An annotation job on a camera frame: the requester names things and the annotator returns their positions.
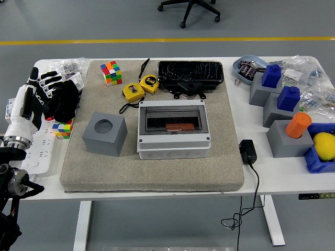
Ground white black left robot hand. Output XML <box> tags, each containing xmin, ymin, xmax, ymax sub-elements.
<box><xmin>3</xmin><ymin>66</ymin><xmax>63</xmax><ymax>144</ymax></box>

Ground grey block with round hole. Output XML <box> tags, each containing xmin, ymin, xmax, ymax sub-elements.
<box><xmin>82</xmin><ymin>111</ymin><xmax>128</xmax><ymax>157</ymax></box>
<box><xmin>266</xmin><ymin>119</ymin><xmax>314</xmax><ymax>158</ymax></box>

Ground smoky transparent box lid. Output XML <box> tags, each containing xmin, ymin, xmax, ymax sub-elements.
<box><xmin>139</xmin><ymin>101</ymin><xmax>208</xmax><ymax>136</ymax></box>

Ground grey electrical junction box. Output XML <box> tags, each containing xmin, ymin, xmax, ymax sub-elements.
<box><xmin>137</xmin><ymin>99</ymin><xmax>212</xmax><ymax>161</ymax></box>

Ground orange cylinder battery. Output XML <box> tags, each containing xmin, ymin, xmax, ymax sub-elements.
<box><xmin>165</xmin><ymin>122</ymin><xmax>196</xmax><ymax>133</ymax></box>
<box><xmin>285</xmin><ymin>112</ymin><xmax>312</xmax><ymax>139</ymax></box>

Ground white circuit breaker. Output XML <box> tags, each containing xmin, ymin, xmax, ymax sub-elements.
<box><xmin>4</xmin><ymin>98</ymin><xmax>19</xmax><ymax>126</ymax></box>

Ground black cloth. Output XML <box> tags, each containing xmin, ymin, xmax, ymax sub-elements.
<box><xmin>43</xmin><ymin>79</ymin><xmax>80</xmax><ymax>123</ymax></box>

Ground small colourful puzzle cube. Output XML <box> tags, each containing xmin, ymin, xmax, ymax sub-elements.
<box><xmin>51</xmin><ymin>117</ymin><xmax>75</xmax><ymax>140</ymax></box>

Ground white power strip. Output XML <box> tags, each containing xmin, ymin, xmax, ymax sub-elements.
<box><xmin>20</xmin><ymin>115</ymin><xmax>57</xmax><ymax>181</ymax></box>

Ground white purple device package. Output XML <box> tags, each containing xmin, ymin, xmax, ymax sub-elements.
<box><xmin>59</xmin><ymin>72</ymin><xmax>85</xmax><ymax>92</ymax></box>

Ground clear bags of screws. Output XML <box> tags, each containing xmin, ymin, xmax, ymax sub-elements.
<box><xmin>36</xmin><ymin>57</ymin><xmax>90</xmax><ymax>87</ymax></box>

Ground large colourful puzzle cube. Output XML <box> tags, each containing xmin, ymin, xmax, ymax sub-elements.
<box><xmin>99</xmin><ymin>61</ymin><xmax>123</xmax><ymax>86</ymax></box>

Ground yellow tape measure black label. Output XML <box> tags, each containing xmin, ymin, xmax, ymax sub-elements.
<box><xmin>119</xmin><ymin>83</ymin><xmax>146</xmax><ymax>115</ymax></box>

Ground yellow tape measure marked 5m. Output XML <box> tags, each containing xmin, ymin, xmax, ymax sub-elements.
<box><xmin>138</xmin><ymin>58</ymin><xmax>160</xmax><ymax>94</ymax></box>

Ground white table leg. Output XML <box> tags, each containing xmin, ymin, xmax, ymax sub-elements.
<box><xmin>73</xmin><ymin>200</ymin><xmax>92</xmax><ymax>251</ymax></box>
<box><xmin>260</xmin><ymin>195</ymin><xmax>286</xmax><ymax>246</ymax></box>

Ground grey-brown mat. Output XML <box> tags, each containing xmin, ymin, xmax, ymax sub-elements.
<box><xmin>60</xmin><ymin>59</ymin><xmax>245</xmax><ymax>193</ymax></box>

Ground black plastic tray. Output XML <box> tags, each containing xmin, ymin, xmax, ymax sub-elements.
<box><xmin>156</xmin><ymin>61</ymin><xmax>225</xmax><ymax>91</ymax></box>

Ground pale blue dish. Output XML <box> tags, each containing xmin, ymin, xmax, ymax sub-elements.
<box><xmin>232</xmin><ymin>54</ymin><xmax>269</xmax><ymax>86</ymax></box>

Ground black power adapter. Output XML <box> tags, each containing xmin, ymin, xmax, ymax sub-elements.
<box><xmin>239</xmin><ymin>139</ymin><xmax>258</xmax><ymax>165</ymax></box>

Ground grey block holder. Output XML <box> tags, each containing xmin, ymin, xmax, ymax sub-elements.
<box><xmin>249</xmin><ymin>72</ymin><xmax>283</xmax><ymax>107</ymax></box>
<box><xmin>262</xmin><ymin>93</ymin><xmax>300</xmax><ymax>129</ymax></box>

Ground blue plastic block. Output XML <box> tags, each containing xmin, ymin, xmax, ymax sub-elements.
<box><xmin>261</xmin><ymin>64</ymin><xmax>282</xmax><ymax>88</ymax></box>
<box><xmin>276</xmin><ymin>86</ymin><xmax>300</xmax><ymax>112</ymax></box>

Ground clear bags of small parts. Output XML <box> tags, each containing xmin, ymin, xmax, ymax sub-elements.
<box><xmin>269</xmin><ymin>54</ymin><xmax>335</xmax><ymax>113</ymax></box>

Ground blue storage bin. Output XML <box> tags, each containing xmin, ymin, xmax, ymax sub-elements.
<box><xmin>303</xmin><ymin>122</ymin><xmax>335</xmax><ymax>174</ymax></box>

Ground black table control panel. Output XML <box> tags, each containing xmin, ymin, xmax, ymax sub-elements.
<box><xmin>298</xmin><ymin>192</ymin><xmax>335</xmax><ymax>201</ymax></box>

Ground yellow lemon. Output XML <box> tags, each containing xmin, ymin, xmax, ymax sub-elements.
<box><xmin>313</xmin><ymin>132</ymin><xmax>335</xmax><ymax>162</ymax></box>

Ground black adapter cord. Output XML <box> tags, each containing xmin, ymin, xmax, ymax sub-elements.
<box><xmin>221</xmin><ymin>162</ymin><xmax>260</xmax><ymax>251</ymax></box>

